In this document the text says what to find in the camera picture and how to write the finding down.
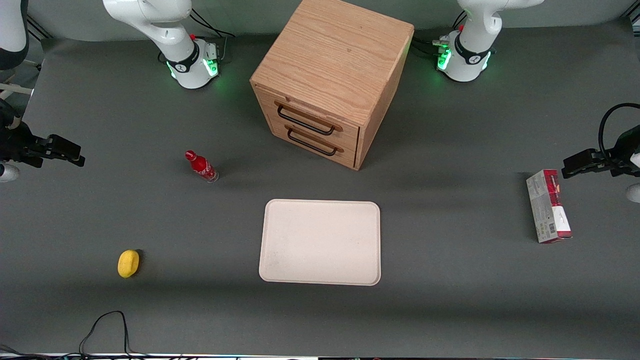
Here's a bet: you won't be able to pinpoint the black right arm base cables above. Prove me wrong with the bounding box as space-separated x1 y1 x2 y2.
189 7 237 65

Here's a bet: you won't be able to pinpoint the black left arm base cables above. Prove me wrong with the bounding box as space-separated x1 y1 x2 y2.
411 12 468 57

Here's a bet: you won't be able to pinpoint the cream rectangular tray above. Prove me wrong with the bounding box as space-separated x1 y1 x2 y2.
258 198 382 287

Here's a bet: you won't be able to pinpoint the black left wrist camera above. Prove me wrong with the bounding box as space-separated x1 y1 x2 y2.
617 125 640 151

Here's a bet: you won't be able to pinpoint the wooden two-drawer cabinet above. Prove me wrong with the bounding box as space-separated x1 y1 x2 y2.
249 0 415 172

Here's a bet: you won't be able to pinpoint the wooden drawer with gripped handle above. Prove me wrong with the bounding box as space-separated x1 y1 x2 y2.
260 90 361 151

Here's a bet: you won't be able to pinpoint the black wire drawer handle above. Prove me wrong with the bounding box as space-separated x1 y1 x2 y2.
274 100 344 137
284 125 345 157

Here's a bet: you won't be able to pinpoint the grey and red carton box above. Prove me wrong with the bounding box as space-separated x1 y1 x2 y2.
525 169 573 244

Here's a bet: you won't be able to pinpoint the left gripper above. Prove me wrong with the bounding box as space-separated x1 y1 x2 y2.
561 140 640 203

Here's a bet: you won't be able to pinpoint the thin black looped cable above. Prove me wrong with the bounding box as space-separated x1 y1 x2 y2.
79 310 151 359

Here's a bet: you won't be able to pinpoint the white frame bar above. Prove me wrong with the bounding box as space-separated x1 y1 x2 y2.
0 82 35 101

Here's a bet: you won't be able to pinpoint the dark metal frame strut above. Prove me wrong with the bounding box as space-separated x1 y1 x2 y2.
27 15 53 41

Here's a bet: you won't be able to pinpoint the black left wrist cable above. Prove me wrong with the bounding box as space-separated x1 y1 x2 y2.
598 102 640 161

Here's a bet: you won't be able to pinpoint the red soda bottle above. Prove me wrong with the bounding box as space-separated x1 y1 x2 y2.
184 149 220 184

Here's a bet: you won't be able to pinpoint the yellow lemon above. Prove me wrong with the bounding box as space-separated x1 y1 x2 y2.
117 249 141 279

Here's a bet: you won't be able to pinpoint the black arm base cables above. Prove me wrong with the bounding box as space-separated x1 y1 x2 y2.
411 12 468 57
189 7 237 65

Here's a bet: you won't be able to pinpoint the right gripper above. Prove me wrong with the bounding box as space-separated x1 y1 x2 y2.
0 130 86 184

